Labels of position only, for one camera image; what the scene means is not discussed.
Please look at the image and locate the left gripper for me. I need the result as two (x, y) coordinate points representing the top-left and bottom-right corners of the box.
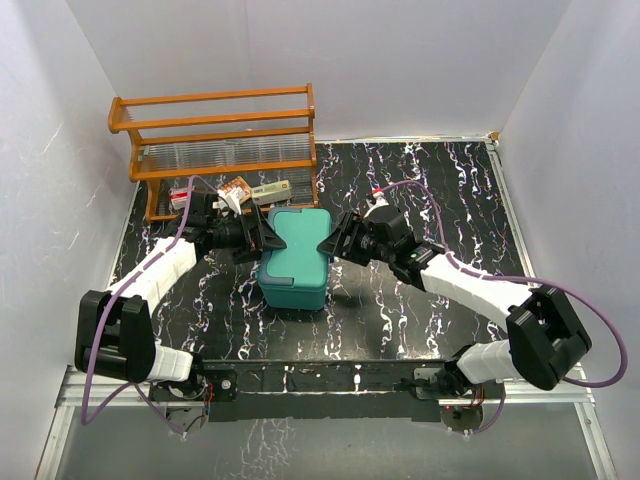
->
(209, 206), (285, 264)

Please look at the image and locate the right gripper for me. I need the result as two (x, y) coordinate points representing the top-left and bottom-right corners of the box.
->
(318, 213), (393, 267)

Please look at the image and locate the teal medicine kit box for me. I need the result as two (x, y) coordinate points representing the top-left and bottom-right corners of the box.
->
(258, 207), (332, 311)

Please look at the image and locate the orange medicine box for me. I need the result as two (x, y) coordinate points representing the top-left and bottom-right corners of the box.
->
(220, 176), (252, 204)

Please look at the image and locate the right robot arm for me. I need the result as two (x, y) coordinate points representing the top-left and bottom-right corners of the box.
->
(317, 206), (592, 397)

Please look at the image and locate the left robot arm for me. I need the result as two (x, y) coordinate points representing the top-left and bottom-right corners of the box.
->
(74, 191), (286, 399)

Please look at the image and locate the white-green medicine box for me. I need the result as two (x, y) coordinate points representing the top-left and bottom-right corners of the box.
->
(251, 180), (292, 206)

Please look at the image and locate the red-white medicine box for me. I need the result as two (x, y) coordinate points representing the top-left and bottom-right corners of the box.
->
(169, 187), (193, 212)

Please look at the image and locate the wooden orange shelf rack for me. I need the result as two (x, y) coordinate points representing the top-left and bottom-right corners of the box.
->
(107, 83), (319, 222)

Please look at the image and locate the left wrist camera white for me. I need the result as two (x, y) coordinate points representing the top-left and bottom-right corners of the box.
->
(213, 189), (242, 215)

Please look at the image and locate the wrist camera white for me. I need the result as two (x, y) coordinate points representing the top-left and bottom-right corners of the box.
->
(363, 188), (389, 218)
(213, 189), (242, 215)

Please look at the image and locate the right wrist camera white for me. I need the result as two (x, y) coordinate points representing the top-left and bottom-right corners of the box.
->
(363, 188), (389, 218)

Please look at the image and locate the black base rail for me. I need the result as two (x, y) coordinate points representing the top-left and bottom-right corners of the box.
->
(199, 359), (506, 424)

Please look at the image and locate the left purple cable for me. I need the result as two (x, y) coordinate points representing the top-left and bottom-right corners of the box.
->
(80, 174), (221, 426)

